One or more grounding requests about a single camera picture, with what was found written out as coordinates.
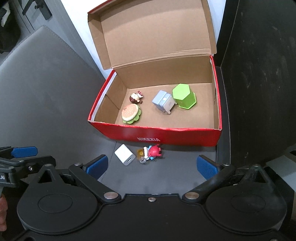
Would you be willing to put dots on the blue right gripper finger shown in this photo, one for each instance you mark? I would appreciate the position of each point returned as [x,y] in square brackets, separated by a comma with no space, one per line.
[24,152]

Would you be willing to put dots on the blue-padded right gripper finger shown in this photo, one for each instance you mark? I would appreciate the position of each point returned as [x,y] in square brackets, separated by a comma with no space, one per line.
[215,175]
[87,176]

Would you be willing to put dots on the white power adapter cube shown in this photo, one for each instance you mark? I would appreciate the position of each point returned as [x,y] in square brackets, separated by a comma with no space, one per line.
[125,155]

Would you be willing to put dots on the red crab keychain toy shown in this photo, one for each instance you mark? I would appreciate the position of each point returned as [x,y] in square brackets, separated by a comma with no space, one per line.
[149,153]

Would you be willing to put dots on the toy hamburger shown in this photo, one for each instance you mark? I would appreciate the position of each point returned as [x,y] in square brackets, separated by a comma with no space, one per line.
[131,113]

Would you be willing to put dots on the green hexagonal container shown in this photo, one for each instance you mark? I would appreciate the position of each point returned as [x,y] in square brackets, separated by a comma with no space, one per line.
[184,96]

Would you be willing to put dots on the person's left hand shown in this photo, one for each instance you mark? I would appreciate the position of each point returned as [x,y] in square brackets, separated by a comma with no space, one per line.
[3,212]

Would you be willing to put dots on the grey leather headboard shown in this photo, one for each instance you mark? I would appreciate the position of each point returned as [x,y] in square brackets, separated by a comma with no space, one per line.
[47,91]

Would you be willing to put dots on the small brown-haired doll figurine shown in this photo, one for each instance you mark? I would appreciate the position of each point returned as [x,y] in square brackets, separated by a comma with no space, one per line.
[136,97]

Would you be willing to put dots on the light blue white charger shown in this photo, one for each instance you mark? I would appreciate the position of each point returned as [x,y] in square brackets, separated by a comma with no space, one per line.
[164,101]

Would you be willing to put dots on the red cardboard shoe box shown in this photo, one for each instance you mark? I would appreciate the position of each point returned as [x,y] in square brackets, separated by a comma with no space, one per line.
[150,46]

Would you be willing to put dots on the black cabinet panel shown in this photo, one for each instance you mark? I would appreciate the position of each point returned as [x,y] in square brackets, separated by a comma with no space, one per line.
[256,55]

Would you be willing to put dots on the dark hanging clothes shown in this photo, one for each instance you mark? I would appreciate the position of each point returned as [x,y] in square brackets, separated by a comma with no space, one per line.
[10,30]

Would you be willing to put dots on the black door handle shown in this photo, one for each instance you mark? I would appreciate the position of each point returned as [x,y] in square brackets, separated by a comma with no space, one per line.
[40,5]

